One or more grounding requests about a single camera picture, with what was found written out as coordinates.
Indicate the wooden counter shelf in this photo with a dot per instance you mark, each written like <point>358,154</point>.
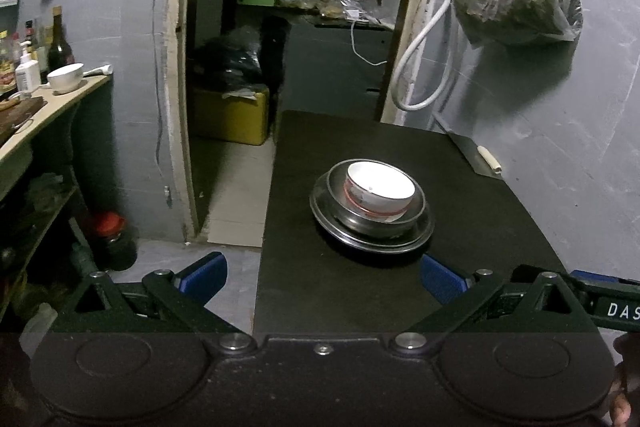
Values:
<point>50,112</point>

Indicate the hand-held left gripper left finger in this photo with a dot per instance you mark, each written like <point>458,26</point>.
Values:
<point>205,278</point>

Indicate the dark jar with red lid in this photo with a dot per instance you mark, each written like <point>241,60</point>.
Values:
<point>114,242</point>

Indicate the white ceramic bowl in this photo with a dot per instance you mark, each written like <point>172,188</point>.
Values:
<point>382,187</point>

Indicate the sauce bottle with red label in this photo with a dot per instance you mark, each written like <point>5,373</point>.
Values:
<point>7,67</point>

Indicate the dark grey cabinet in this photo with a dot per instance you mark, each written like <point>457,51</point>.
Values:
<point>330,72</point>

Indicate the wooden cutting board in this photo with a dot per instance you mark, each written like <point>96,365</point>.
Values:
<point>20,117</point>

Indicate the person's right hand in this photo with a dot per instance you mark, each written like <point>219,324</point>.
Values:
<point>622,399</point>

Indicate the black garbage bag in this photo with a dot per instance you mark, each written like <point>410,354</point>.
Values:
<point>227,62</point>

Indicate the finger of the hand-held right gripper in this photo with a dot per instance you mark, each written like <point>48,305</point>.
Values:
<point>605,276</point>

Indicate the white door frame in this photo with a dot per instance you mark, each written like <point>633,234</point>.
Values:
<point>177,82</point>

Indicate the dark glass bottle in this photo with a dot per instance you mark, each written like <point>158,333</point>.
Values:
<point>60,49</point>

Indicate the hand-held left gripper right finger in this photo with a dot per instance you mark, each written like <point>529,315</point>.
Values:
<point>440,281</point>

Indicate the yellow bin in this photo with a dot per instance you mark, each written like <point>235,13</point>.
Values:
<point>230,117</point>

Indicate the stainless steel plate with sticker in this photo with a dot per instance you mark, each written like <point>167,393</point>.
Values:
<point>318,202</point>

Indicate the white pump bottle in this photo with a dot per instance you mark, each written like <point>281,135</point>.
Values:
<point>27,74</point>

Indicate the small white bowl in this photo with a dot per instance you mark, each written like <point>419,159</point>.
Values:
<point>65,78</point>

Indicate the deep stainless steel bowl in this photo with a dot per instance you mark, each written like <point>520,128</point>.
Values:
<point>419,209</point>

